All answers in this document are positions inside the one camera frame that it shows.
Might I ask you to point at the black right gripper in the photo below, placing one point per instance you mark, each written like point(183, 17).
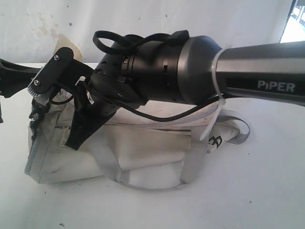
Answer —
point(88, 118)

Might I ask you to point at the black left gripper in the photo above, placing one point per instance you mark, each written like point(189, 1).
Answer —
point(14, 78)

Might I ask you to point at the white zippered duffel bag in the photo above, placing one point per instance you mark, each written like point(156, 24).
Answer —
point(129, 150)

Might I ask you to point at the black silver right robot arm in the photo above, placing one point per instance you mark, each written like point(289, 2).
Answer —
point(178, 68)

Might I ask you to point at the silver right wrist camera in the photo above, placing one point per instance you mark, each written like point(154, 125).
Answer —
point(49, 75)

